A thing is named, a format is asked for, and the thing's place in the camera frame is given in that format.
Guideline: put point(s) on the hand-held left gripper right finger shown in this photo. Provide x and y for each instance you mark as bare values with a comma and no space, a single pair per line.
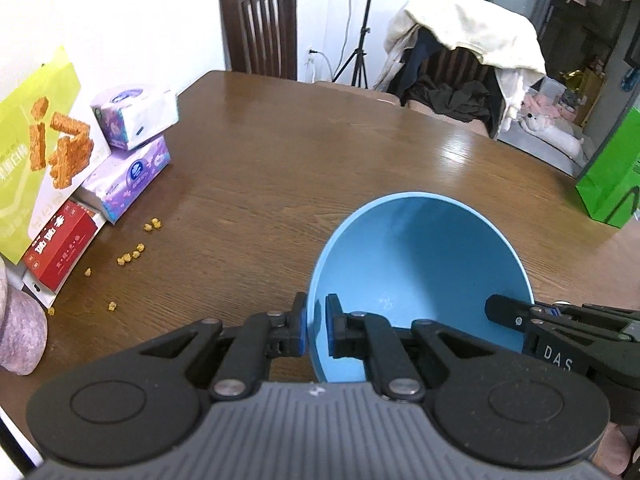
330,328

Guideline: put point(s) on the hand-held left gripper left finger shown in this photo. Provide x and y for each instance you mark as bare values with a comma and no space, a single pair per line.
301,327

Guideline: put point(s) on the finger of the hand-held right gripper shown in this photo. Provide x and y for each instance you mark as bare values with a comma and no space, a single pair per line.
505,312

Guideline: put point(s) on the blue bowl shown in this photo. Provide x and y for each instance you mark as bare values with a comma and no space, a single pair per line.
415,260

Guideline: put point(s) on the person's right forearm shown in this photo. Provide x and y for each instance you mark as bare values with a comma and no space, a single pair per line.
620,455

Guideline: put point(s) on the green paper bag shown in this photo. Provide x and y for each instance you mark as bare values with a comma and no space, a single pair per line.
610,180

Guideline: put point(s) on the scattered yellow crumbs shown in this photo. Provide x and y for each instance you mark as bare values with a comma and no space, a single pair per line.
135,255

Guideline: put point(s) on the white plush toy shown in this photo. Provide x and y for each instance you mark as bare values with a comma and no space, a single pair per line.
550,132

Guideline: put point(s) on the black clothes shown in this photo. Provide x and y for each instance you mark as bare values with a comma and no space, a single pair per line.
450,102

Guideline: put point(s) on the purple tissue pack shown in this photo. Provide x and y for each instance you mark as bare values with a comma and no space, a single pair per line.
135,117
130,175

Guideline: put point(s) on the dark wooden chair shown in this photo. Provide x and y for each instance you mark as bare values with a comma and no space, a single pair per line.
260,20
460,67

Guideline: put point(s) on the red box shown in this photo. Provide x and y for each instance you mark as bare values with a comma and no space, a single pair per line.
60,245

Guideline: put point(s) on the chair draped with clothes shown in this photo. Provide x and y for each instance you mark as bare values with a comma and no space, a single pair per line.
480,30

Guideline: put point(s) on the black tripod stand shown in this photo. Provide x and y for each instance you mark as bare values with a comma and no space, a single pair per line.
362,35

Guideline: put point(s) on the yellow-green snack box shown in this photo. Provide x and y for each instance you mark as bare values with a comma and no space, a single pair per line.
30,150

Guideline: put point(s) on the white wall outlet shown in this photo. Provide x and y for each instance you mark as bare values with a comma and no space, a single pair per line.
311,60

